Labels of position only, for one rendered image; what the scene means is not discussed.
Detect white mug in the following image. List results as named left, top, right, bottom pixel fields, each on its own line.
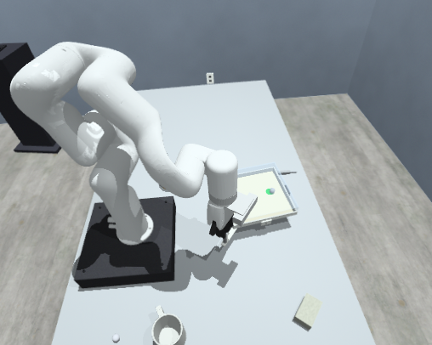
left=151, top=305, right=186, bottom=345

